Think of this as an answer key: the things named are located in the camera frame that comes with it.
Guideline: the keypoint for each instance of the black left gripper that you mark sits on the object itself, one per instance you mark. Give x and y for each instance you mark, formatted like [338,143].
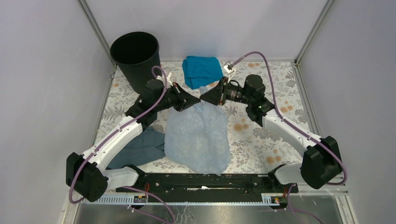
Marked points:
[184,99]

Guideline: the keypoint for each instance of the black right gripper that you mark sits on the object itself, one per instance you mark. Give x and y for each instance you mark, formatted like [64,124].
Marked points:
[217,95]

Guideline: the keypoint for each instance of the light blue plastic trash bag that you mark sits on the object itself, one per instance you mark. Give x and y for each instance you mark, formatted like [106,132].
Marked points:
[197,137]

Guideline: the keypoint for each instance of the black plastic trash bin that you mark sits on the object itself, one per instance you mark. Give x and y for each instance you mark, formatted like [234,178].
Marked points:
[136,53]

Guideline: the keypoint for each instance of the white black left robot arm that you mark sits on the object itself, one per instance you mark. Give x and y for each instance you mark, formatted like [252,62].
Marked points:
[88,173]

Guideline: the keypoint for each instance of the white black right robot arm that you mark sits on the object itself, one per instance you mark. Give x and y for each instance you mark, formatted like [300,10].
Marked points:
[321,158]

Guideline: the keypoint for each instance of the bright blue folded cloth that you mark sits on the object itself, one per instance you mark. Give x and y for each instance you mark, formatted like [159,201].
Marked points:
[201,71]

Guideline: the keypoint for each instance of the grey blue crumpled cloth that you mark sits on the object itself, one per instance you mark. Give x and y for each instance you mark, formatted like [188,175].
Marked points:
[146,147]

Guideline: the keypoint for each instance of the floral patterned table mat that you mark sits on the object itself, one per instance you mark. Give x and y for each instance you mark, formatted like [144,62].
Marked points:
[254,149]

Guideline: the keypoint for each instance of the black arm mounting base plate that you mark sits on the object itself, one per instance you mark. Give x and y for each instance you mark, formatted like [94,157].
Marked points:
[184,185]

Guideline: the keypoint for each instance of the white slotted cable duct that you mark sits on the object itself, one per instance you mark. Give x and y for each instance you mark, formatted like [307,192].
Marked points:
[200,199]

